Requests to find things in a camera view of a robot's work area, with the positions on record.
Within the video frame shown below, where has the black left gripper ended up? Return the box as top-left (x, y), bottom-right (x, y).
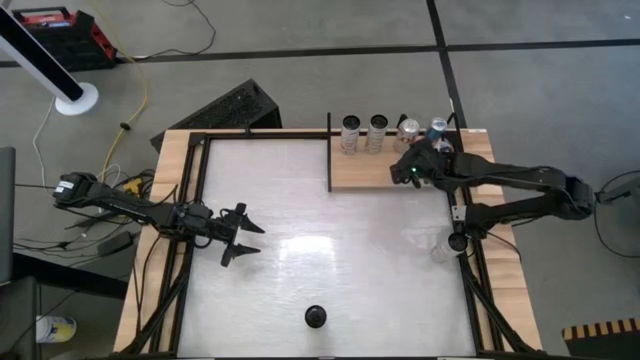
top-left (173, 201), bottom-right (267, 269)

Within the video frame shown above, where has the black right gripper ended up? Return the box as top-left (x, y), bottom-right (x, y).
top-left (390, 141), bottom-right (452, 190)

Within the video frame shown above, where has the silver Diet Coke can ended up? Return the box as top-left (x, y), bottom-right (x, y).
top-left (392, 118), bottom-right (421, 154)

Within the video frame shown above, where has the black power adapter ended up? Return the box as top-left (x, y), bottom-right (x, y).
top-left (97, 231), bottom-right (135, 257)

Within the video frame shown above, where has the black perforated computer case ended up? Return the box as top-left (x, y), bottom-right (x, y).
top-left (149, 78), bottom-right (284, 153)

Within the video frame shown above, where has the black floor beam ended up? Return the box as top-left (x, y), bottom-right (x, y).
top-left (10, 251), bottom-right (130, 301)

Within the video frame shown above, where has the white yellow jug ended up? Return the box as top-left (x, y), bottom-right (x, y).
top-left (34, 314), bottom-right (79, 345)

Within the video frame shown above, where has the grey metal stand foot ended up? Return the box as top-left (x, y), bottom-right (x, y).
top-left (595, 177), bottom-right (640, 205)

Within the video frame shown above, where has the dark grey panel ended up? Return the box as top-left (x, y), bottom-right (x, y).
top-left (0, 146), bottom-right (17, 286)

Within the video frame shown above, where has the dark grey cabinet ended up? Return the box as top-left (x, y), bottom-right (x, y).
top-left (0, 276), bottom-right (42, 360)

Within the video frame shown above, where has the black orange striped box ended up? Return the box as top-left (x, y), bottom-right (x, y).
top-left (560, 316), bottom-right (640, 360)

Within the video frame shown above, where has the white black pole stand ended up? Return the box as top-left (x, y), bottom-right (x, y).
top-left (0, 5), bottom-right (100, 117)

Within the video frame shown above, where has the red black toolbox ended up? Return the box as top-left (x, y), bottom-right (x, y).
top-left (10, 5), bottom-right (119, 72)

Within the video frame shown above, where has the wooden shelf with black frame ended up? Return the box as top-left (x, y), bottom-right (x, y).
top-left (325, 112), bottom-right (469, 194)

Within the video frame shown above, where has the black metal table frame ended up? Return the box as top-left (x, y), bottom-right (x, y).
top-left (130, 127), bottom-right (539, 359)

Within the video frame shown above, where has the yellow cable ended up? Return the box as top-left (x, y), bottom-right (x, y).
top-left (87, 0), bottom-right (151, 194)

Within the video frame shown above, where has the white cable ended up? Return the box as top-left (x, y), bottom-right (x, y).
top-left (31, 96), bottom-right (124, 202)

